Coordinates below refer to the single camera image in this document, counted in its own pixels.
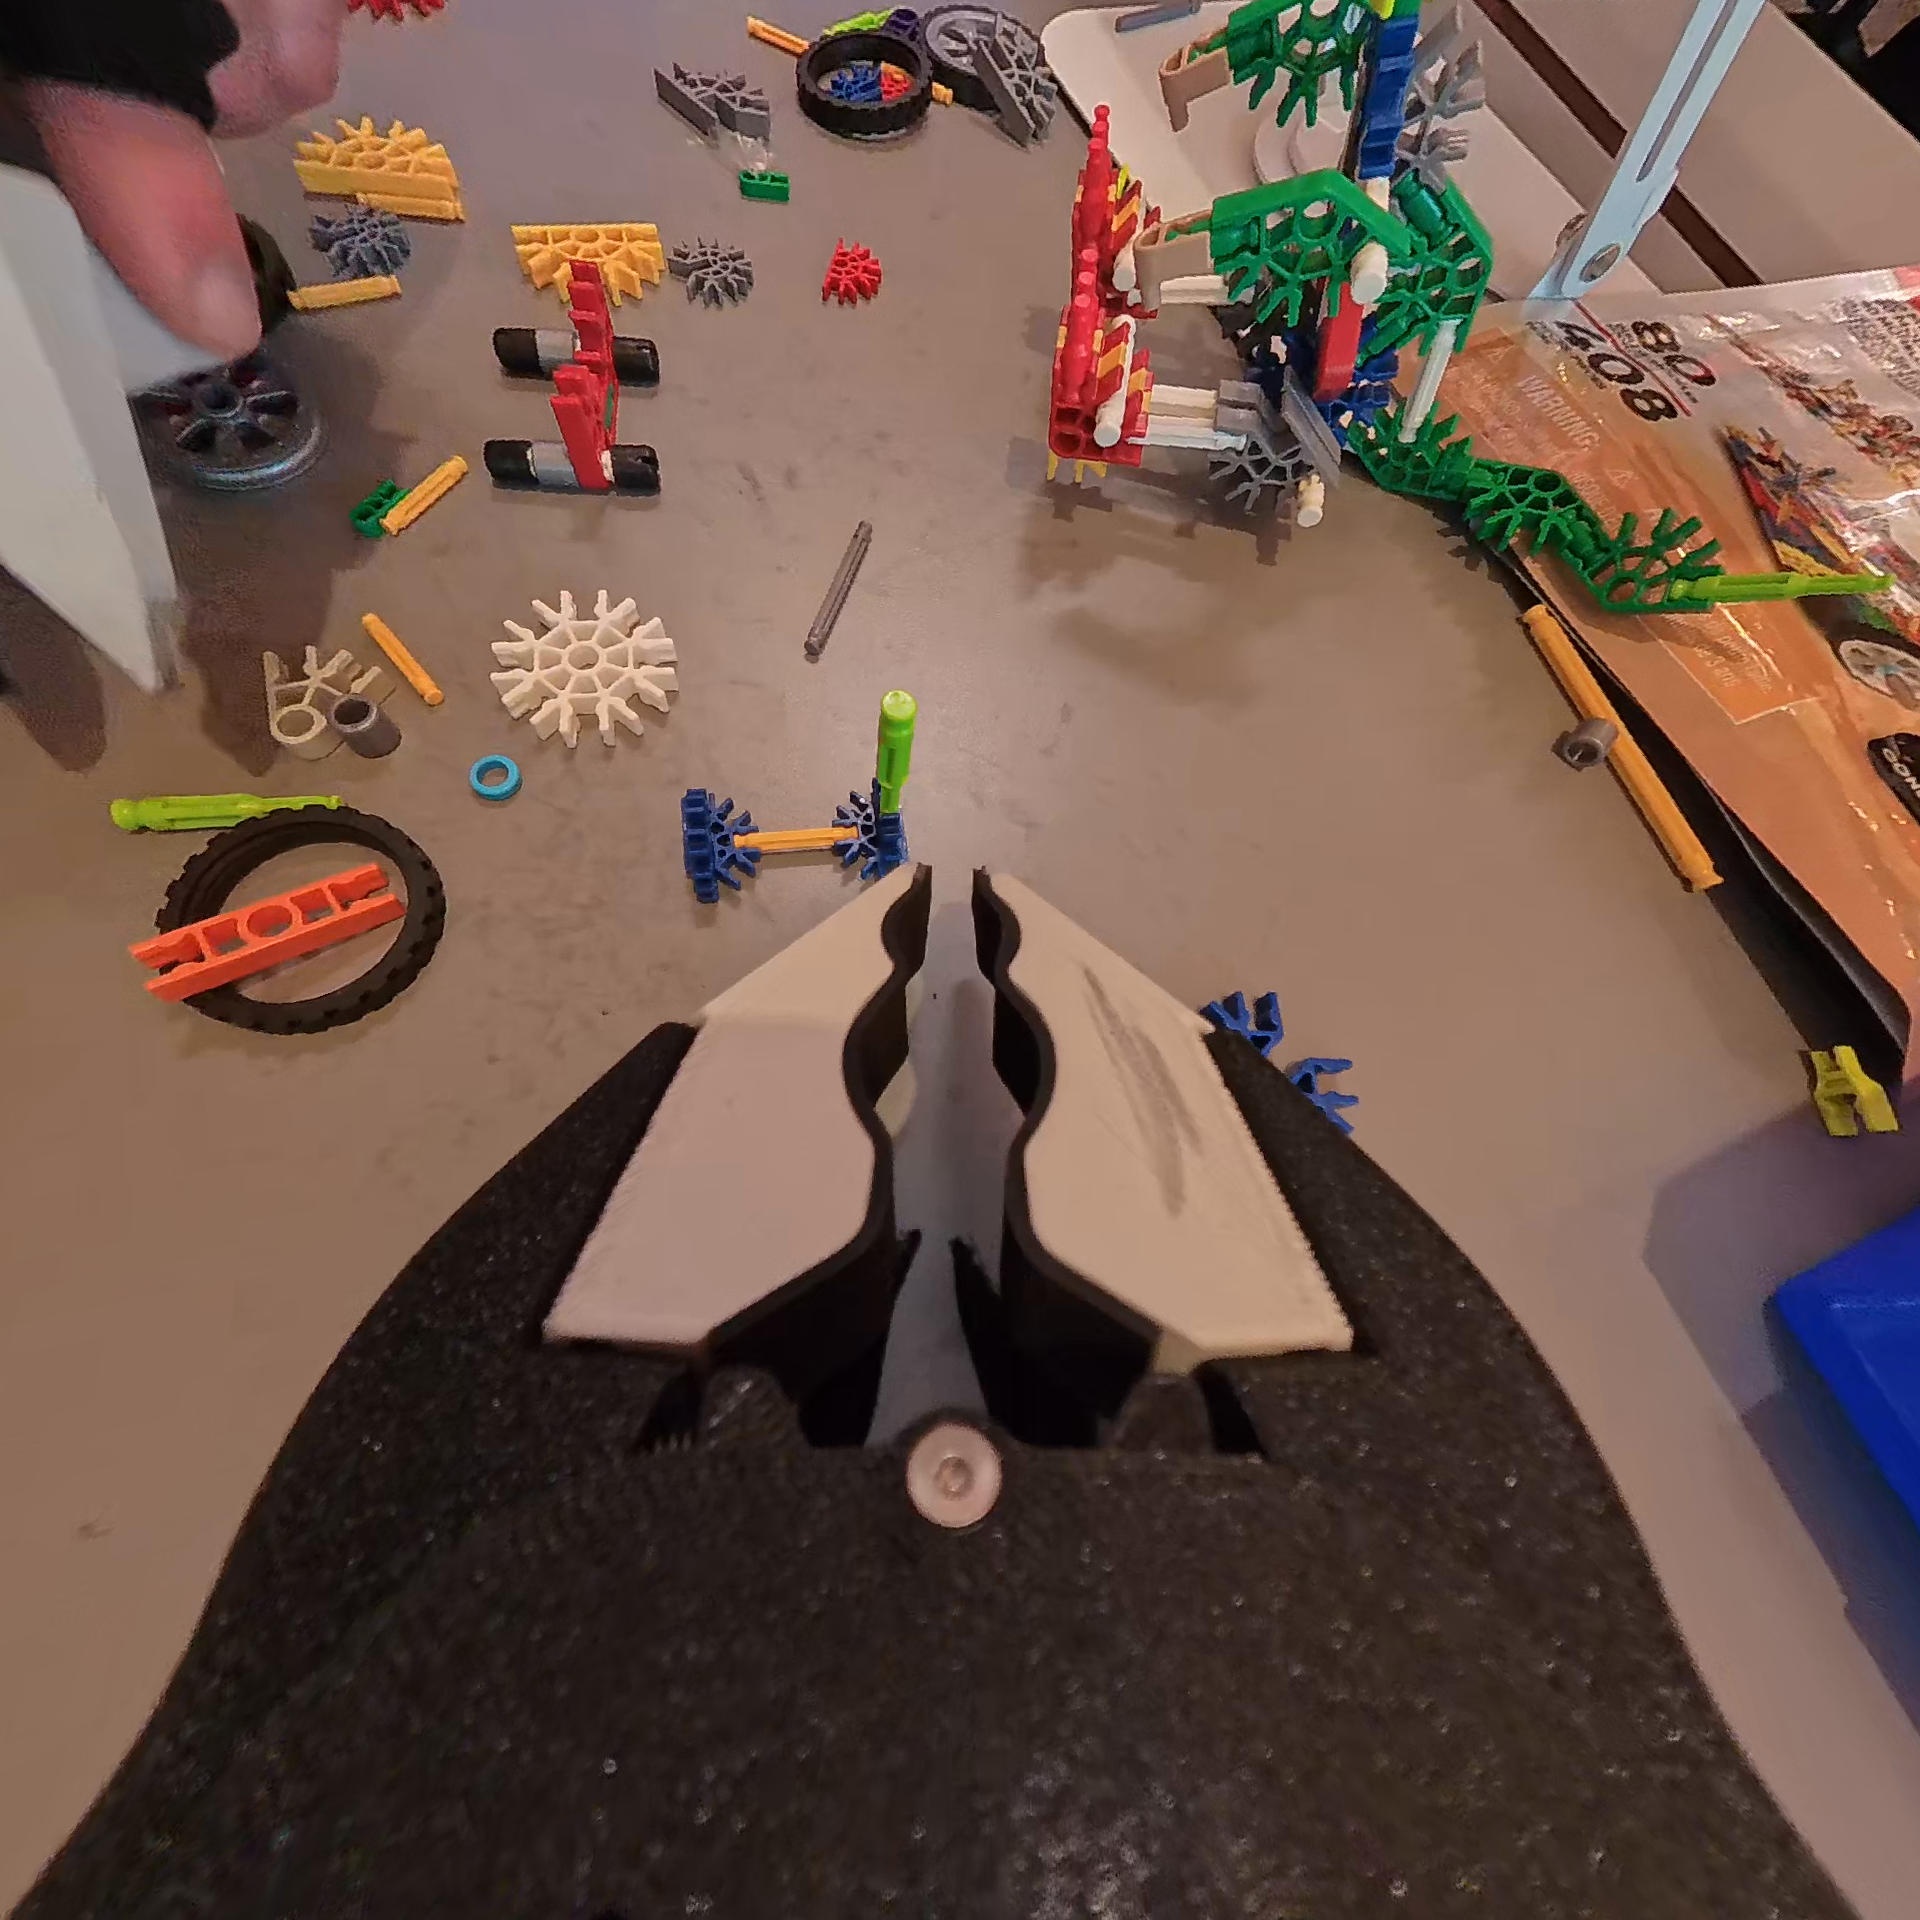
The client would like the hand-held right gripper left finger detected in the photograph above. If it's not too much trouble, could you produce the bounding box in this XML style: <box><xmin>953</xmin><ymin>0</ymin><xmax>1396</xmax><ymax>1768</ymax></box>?
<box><xmin>544</xmin><ymin>860</ymin><xmax>936</xmax><ymax>1449</ymax></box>

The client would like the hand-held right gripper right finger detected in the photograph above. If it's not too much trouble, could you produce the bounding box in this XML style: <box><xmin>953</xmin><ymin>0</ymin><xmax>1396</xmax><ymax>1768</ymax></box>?
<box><xmin>967</xmin><ymin>869</ymin><xmax>1357</xmax><ymax>1449</ymax></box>

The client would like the blue connectors green rod assembly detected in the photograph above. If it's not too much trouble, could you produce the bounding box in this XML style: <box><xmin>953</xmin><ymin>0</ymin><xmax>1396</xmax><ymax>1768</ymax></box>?
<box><xmin>678</xmin><ymin>692</ymin><xmax>919</xmax><ymax>906</ymax></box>

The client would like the lime green toy rod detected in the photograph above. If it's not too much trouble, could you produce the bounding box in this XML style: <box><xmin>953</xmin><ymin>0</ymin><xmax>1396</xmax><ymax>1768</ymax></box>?
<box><xmin>109</xmin><ymin>795</ymin><xmax>347</xmax><ymax>836</ymax></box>

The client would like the person's left hand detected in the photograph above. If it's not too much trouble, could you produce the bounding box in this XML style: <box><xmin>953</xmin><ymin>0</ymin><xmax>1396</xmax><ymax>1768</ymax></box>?
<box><xmin>19</xmin><ymin>0</ymin><xmax>347</xmax><ymax>362</ymax></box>

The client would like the grey wheel hub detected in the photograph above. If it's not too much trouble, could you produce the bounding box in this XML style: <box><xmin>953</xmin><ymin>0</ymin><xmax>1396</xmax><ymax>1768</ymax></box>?
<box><xmin>135</xmin><ymin>354</ymin><xmax>326</xmax><ymax>490</ymax></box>

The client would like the green clip with yellow rod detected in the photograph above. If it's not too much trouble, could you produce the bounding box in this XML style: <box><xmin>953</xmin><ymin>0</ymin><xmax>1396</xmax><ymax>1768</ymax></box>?
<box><xmin>349</xmin><ymin>454</ymin><xmax>471</xmax><ymax>539</ymax></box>

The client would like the beige toy connector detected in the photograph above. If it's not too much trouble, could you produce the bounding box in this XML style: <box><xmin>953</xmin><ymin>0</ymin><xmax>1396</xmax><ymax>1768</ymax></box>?
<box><xmin>260</xmin><ymin>650</ymin><xmax>381</xmax><ymax>747</ymax></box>

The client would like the short yellow toy rod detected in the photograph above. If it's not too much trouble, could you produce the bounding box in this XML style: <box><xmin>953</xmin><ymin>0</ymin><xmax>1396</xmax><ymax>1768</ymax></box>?
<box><xmin>363</xmin><ymin>613</ymin><xmax>446</xmax><ymax>708</ymax></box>

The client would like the large black toy tyre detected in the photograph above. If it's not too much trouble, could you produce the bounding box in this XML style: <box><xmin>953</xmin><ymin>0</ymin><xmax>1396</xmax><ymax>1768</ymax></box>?
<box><xmin>153</xmin><ymin>808</ymin><xmax>448</xmax><ymax>1040</ymax></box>

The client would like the yellow half-circle connector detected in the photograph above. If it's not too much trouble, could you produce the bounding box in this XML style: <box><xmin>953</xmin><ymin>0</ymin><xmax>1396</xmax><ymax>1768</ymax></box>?
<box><xmin>296</xmin><ymin>120</ymin><xmax>466</xmax><ymax>220</ymax></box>
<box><xmin>511</xmin><ymin>220</ymin><xmax>664</xmax><ymax>302</ymax></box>

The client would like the orange toy connector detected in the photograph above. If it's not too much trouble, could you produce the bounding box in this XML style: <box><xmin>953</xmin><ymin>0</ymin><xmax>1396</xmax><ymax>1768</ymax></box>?
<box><xmin>131</xmin><ymin>865</ymin><xmax>410</xmax><ymax>1002</ymax></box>

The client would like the white snowflake connector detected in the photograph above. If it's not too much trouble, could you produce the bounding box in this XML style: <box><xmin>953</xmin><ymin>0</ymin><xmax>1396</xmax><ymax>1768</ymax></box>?
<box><xmin>491</xmin><ymin>589</ymin><xmax>683</xmax><ymax>747</ymax></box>

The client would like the red and black toy assembly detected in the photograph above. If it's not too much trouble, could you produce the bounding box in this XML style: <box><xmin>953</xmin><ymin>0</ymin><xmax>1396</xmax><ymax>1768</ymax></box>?
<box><xmin>481</xmin><ymin>260</ymin><xmax>664</xmax><ymax>498</ymax></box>

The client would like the grey toy rod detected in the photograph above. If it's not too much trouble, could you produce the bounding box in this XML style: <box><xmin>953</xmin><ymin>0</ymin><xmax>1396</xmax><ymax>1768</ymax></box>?
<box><xmin>804</xmin><ymin>518</ymin><xmax>879</xmax><ymax>660</ymax></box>

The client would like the long yellow toy rod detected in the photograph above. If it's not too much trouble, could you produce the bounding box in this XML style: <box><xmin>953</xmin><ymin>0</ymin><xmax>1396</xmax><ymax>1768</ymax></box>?
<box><xmin>1521</xmin><ymin>602</ymin><xmax>1725</xmax><ymax>893</ymax></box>

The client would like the lime green toy connector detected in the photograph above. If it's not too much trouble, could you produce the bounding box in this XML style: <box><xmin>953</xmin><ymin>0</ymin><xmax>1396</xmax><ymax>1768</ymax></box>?
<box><xmin>1807</xmin><ymin>1044</ymin><xmax>1898</xmax><ymax>1141</ymax></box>

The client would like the blue plastic box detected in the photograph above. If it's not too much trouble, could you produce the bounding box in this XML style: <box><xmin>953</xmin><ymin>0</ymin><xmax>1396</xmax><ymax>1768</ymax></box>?
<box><xmin>1772</xmin><ymin>1200</ymin><xmax>1920</xmax><ymax>1518</ymax></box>

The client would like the printed plastic toy bag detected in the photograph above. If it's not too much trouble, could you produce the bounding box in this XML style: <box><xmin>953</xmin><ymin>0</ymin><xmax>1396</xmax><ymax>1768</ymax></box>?
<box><xmin>1432</xmin><ymin>268</ymin><xmax>1920</xmax><ymax>1050</ymax></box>

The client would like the grey toy connectors pair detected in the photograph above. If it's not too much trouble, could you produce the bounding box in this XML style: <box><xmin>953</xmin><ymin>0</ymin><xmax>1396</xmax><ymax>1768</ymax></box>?
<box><xmin>652</xmin><ymin>63</ymin><xmax>772</xmax><ymax>143</ymax></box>

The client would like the small black toy tyre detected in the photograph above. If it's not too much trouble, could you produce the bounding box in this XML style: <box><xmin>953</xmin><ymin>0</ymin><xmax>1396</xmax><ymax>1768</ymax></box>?
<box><xmin>793</xmin><ymin>31</ymin><xmax>936</xmax><ymax>143</ymax></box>

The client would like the multicolour construction toy model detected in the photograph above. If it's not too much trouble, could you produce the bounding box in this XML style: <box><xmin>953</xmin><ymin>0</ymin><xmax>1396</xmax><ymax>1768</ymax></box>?
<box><xmin>1045</xmin><ymin>0</ymin><xmax>1891</xmax><ymax>616</ymax></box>

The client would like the grey spoked toy wheel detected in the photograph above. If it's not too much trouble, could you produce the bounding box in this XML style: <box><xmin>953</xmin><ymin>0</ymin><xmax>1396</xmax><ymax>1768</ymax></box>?
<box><xmin>919</xmin><ymin>4</ymin><xmax>1050</xmax><ymax>110</ymax></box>

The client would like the grey half-circle connector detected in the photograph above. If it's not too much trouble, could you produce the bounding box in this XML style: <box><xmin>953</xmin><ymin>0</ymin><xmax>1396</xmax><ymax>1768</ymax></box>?
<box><xmin>972</xmin><ymin>37</ymin><xmax>1064</xmax><ymax>146</ymax></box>

